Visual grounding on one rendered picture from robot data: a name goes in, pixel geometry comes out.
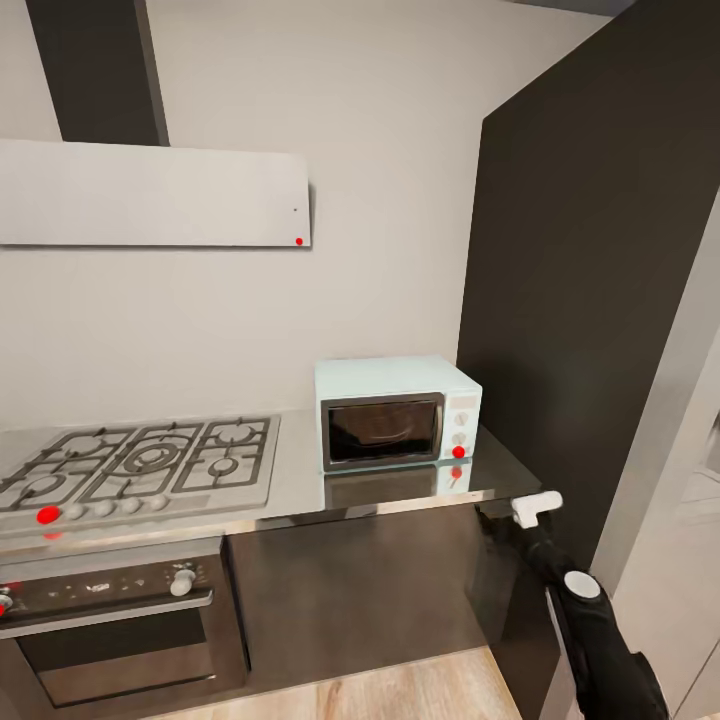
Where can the oven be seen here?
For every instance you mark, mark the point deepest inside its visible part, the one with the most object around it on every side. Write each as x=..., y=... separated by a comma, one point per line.
x=98, y=634

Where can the burner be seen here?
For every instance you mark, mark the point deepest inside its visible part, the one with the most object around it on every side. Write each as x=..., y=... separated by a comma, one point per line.
x=102, y=476

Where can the fridge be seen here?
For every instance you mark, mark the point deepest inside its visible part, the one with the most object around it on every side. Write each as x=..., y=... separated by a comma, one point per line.
x=591, y=320

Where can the microwave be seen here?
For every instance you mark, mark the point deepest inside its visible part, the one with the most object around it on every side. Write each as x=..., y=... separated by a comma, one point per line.
x=400, y=410

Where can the range hood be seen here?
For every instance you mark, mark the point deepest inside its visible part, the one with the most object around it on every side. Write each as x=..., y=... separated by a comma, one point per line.
x=114, y=179

